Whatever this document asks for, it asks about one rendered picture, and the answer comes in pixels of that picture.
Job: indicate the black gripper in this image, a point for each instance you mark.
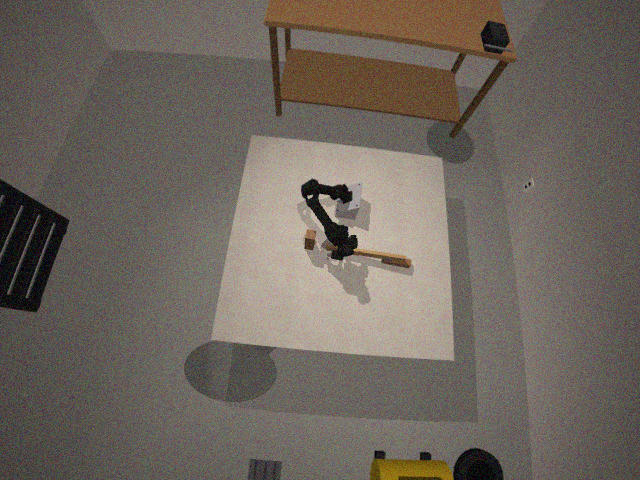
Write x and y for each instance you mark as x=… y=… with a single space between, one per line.
x=338 y=254

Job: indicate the long brown wooden rail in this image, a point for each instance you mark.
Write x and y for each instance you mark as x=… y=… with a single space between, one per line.
x=369 y=253

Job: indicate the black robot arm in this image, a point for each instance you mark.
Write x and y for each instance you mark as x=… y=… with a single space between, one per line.
x=332 y=230

